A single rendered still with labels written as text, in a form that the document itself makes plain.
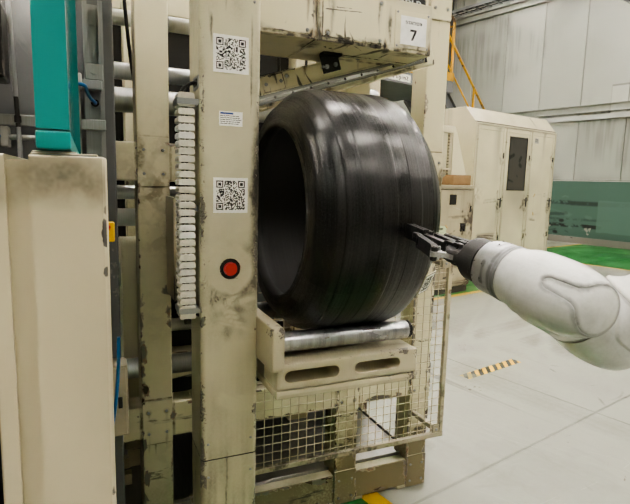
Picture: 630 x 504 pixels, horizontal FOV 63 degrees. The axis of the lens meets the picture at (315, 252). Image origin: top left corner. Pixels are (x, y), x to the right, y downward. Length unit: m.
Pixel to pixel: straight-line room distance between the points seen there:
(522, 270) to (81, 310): 0.59
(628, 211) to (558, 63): 3.78
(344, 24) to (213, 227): 0.73
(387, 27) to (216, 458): 1.24
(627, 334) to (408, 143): 0.55
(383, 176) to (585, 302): 0.48
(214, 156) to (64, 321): 0.79
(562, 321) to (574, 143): 12.58
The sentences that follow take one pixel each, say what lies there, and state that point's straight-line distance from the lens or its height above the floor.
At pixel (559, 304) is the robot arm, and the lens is 0.74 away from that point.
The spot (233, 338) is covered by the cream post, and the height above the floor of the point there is 0.90.
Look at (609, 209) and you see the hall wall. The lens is 12.79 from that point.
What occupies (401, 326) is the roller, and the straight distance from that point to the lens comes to 1.27.
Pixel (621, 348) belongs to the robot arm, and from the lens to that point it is 0.90.
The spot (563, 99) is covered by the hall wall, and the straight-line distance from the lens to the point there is 13.57.
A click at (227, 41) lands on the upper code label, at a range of 1.16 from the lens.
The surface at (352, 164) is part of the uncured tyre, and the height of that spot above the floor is 1.29.
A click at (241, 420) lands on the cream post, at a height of 0.70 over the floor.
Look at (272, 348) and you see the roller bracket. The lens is 1.09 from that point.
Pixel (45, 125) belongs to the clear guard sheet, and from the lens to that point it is 0.35.
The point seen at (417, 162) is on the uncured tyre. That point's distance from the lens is 1.11.
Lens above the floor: 1.26
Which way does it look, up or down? 8 degrees down
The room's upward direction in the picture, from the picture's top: 2 degrees clockwise
